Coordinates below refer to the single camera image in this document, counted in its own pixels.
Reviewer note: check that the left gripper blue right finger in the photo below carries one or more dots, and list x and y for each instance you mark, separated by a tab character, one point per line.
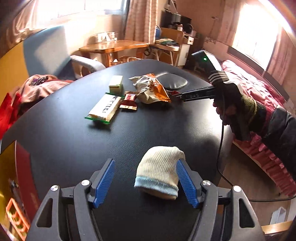
190	181

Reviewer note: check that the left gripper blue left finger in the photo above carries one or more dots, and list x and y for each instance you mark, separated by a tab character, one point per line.
100	183

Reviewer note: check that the cream sock with blue cuff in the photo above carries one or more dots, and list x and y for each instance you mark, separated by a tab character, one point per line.
156	172

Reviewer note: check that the cracker pack green ends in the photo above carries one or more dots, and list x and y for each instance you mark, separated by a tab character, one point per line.
105	109

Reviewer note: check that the orange white snack bag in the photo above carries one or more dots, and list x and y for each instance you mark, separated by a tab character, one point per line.
149	90

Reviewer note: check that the small red snack packet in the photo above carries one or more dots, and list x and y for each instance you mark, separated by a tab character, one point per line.
129	101

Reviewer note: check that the orange plastic ladder rack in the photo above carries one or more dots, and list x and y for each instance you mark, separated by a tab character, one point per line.
17	219

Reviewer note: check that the green cream small box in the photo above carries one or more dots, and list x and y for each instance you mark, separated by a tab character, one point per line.
115	84

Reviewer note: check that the gloved right hand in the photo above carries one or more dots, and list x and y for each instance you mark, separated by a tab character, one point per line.
229	107

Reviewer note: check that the pink bed cover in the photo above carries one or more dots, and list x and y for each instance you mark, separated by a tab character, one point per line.
274	124

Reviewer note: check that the wooden desk with drawer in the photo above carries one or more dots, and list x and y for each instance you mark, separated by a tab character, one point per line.
184	49

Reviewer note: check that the red gold storage box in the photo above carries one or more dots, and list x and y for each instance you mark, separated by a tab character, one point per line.
17	182

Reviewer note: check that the pink striped curtain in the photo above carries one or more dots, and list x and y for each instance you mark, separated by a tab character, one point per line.
141	21

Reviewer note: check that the pink cloth with beads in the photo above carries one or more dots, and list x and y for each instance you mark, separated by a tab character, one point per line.
38	87

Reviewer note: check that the red cloth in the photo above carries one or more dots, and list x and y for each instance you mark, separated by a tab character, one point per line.
9	112

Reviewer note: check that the wooden side table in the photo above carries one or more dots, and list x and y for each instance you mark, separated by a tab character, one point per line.
109	49

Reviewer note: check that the clear acrylic organizer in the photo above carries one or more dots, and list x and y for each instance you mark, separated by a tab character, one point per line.
106	36

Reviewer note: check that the blue yellow grey armchair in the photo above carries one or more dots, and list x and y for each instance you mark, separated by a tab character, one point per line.
42	53

